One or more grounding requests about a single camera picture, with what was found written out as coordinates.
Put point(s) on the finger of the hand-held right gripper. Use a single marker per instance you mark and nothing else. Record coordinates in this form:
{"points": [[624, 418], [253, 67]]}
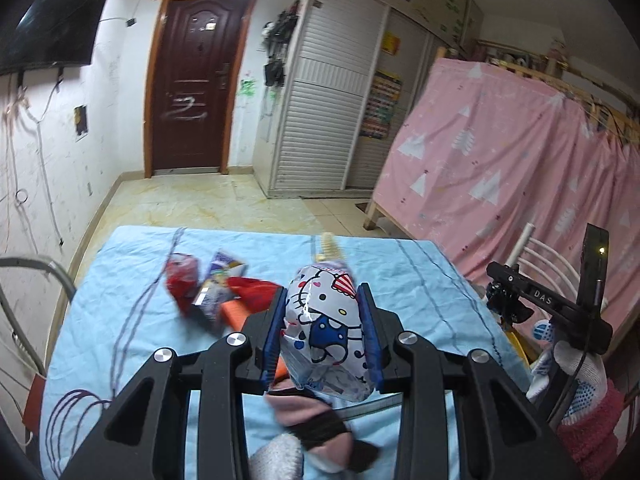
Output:
{"points": [[507, 305], [505, 272]]}

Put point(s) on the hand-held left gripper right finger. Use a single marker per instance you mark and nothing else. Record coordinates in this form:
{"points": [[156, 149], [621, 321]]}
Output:
{"points": [[367, 330]]}

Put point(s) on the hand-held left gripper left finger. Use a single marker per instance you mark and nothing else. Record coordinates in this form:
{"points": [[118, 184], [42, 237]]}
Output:
{"points": [[272, 330]]}

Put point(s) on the orange printed box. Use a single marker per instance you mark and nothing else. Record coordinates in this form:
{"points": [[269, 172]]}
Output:
{"points": [[235, 316]]}

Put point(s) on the cartoon cat printed foil bag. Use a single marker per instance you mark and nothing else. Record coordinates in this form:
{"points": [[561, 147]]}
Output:
{"points": [[320, 320]]}

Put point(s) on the person's right forearm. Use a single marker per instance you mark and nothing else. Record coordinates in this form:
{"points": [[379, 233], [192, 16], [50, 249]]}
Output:
{"points": [[595, 435]]}

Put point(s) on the person's right hand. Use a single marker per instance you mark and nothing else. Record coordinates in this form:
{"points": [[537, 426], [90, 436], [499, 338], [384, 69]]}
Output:
{"points": [[587, 380]]}

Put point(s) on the white metal chair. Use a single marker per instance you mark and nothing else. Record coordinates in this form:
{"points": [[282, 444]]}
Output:
{"points": [[522, 240]]}

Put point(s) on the red knit sock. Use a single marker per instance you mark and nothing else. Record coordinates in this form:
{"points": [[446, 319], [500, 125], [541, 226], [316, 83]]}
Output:
{"points": [[255, 292]]}

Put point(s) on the yellow plastic chair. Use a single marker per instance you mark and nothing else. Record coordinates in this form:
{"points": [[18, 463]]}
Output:
{"points": [[520, 347]]}

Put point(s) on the blue white snack packet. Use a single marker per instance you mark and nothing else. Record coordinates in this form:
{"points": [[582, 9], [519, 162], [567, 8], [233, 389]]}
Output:
{"points": [[217, 280]]}

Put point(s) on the pink and black sock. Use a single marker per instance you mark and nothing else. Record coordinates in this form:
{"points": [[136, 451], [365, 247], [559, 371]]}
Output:
{"points": [[295, 410]]}

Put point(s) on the cream shallow bowl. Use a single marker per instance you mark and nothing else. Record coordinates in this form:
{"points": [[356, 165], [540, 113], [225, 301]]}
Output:
{"points": [[327, 247]]}

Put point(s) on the red snack packet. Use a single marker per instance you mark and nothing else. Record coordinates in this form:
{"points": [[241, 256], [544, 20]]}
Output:
{"points": [[182, 277]]}

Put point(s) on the pink printed bed curtain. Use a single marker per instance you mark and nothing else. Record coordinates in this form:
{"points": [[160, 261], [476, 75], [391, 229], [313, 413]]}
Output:
{"points": [[500, 160]]}

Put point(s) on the grey cloth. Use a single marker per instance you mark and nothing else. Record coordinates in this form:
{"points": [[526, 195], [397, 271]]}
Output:
{"points": [[277, 460]]}

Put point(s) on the light blue tablecloth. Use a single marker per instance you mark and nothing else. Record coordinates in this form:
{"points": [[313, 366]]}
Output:
{"points": [[125, 285]]}

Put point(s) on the white slatted wardrobe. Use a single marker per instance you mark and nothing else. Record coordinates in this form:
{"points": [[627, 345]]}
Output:
{"points": [[320, 110]]}

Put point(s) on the red flat object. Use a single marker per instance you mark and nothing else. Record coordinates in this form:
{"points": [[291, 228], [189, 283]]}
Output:
{"points": [[35, 400]]}

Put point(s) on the yellow paper note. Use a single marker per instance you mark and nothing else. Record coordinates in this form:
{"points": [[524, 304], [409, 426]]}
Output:
{"points": [[391, 43]]}

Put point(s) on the dark red door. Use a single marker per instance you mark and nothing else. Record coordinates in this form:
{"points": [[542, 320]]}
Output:
{"points": [[195, 85]]}

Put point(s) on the hanging black bags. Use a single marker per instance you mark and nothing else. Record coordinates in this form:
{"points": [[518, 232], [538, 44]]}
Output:
{"points": [[277, 45]]}

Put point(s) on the colourful wall poster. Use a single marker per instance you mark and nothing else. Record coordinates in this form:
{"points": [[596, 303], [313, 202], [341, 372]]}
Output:
{"points": [[381, 105]]}

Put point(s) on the wall socket box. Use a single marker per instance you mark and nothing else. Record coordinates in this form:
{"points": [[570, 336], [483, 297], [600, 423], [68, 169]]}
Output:
{"points": [[81, 120]]}

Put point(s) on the black wall television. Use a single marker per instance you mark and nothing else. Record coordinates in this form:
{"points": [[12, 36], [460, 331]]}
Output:
{"points": [[45, 20]]}

